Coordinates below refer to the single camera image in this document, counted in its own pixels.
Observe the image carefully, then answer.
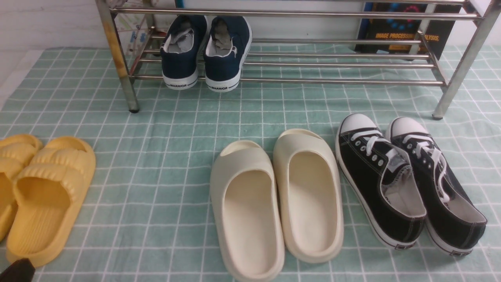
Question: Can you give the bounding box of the white patterned box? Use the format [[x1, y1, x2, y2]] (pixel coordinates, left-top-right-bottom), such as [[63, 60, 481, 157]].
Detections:
[[115, 0, 177, 57]]

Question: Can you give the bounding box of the black left canvas sneaker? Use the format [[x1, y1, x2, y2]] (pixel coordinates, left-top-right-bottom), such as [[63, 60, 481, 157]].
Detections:
[[335, 114, 427, 250]]

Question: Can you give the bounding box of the cream slide slipper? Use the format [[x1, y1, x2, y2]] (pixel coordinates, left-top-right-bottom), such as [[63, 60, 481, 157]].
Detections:
[[210, 140, 285, 282], [272, 128, 344, 264]]

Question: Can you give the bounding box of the yellow slipper far left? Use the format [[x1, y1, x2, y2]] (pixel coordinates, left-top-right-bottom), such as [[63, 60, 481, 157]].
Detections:
[[0, 134, 43, 240]]

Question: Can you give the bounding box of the stainless steel shoe rack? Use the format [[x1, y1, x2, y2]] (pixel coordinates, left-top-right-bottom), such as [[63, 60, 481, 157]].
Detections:
[[96, 0, 500, 120]]

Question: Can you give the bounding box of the black right canvas sneaker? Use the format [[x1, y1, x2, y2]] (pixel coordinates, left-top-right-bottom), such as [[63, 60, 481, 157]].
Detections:
[[385, 117, 487, 257]]

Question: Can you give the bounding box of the dark image processing book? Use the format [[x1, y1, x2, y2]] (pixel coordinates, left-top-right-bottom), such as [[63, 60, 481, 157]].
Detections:
[[354, 2, 455, 59]]

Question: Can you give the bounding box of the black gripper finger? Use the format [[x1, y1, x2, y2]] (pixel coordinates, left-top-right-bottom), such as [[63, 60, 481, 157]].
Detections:
[[0, 258, 36, 282]]

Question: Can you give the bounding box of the black canvas sneaker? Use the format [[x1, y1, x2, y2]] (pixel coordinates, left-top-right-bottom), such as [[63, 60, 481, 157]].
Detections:
[[385, 117, 487, 257], [335, 114, 427, 250]]

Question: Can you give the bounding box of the cream right slide slipper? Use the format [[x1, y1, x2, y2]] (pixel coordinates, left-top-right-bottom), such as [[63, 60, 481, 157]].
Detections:
[[272, 128, 344, 264]]

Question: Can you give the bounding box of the green checked floor cloth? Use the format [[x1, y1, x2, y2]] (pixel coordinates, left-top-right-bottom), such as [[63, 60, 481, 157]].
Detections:
[[1, 46, 500, 282]]

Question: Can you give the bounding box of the yellow ribbed slipper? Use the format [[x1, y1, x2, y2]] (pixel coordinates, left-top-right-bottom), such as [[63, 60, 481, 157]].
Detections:
[[6, 136, 96, 267]]

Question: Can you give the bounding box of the cream left slide slipper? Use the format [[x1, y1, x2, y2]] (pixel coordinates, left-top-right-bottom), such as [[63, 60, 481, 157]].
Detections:
[[210, 140, 285, 282]]

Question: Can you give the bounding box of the teal vertical pole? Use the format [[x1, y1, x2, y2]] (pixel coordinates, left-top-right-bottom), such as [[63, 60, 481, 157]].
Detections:
[[174, 0, 185, 9]]

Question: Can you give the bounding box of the navy slip-on shoe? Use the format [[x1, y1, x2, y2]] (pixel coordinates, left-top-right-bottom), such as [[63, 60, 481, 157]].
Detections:
[[203, 16, 252, 92], [160, 15, 209, 90]]

